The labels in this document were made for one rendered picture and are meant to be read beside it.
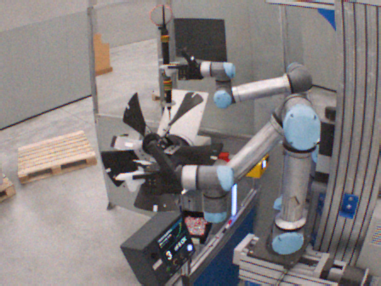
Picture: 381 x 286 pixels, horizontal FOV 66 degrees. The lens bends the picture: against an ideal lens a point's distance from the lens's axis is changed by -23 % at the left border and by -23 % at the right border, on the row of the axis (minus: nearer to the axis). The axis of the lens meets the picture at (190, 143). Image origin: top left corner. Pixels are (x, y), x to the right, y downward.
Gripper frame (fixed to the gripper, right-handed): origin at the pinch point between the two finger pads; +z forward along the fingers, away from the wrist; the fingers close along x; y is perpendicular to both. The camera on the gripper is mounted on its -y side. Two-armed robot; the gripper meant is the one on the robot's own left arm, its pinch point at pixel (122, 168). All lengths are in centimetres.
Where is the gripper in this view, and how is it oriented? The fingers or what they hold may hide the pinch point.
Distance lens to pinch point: 120.5
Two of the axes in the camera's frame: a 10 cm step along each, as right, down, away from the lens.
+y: 0.3, 9.6, 2.8
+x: 1.7, -2.8, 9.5
